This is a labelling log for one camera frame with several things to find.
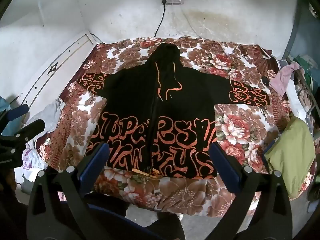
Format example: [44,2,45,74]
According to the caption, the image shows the green cloth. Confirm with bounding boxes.
[264,117,316,200]

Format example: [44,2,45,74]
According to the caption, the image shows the thin white cable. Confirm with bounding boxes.
[179,4,244,60]

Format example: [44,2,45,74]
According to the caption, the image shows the black hoodie with orange print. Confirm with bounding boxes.
[77,43,272,179]

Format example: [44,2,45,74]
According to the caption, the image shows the teal cloth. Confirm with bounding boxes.
[0,96,23,137]

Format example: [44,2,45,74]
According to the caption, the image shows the white bed board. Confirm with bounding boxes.
[19,31,102,110]

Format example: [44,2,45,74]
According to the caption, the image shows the person's dark clothing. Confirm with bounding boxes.
[82,195,187,240]

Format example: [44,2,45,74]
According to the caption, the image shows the cluttered rack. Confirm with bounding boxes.
[291,54,320,143]

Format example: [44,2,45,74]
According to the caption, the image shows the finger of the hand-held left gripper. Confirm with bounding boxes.
[4,104,30,121]
[0,119,46,143]

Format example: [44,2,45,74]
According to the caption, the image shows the floral blanket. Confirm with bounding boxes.
[35,36,293,218]

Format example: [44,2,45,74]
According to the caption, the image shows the white purple plastic bag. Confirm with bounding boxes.
[22,147,48,170]

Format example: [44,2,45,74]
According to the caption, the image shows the pink cloth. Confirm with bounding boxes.
[269,62,300,97]

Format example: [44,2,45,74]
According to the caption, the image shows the black power cable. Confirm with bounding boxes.
[153,2,167,37]

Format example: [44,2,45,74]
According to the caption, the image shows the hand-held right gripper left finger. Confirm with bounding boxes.
[26,143,111,240]

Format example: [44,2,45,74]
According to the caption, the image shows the white cloth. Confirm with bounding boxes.
[25,99,66,140]

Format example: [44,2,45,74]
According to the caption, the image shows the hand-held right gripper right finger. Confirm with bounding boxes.
[208,142,295,240]

